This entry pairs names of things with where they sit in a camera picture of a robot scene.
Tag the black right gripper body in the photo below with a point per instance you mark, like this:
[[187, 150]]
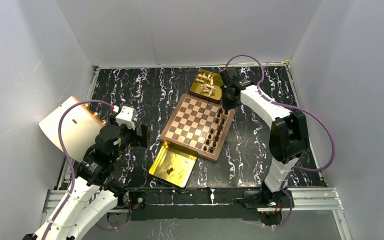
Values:
[[228, 103]]

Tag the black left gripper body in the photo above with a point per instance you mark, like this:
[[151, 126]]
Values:
[[129, 137]]

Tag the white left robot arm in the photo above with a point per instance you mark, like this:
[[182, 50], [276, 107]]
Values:
[[91, 194]]

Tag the dark far-rank piece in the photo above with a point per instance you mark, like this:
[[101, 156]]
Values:
[[220, 127]]

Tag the gold tin with dark pieces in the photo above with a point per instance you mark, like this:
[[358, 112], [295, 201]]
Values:
[[180, 158]]

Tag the gold tin with light pieces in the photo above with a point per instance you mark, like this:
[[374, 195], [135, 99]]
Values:
[[194, 89]]

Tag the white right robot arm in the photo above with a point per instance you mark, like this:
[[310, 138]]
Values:
[[289, 136]]

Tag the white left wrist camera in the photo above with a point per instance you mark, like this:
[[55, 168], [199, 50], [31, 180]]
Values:
[[126, 116]]

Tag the wooden folding chess board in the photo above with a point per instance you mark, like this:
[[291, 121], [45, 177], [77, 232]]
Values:
[[190, 124]]

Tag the pile of light chess pieces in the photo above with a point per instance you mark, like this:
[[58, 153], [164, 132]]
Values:
[[206, 84]]

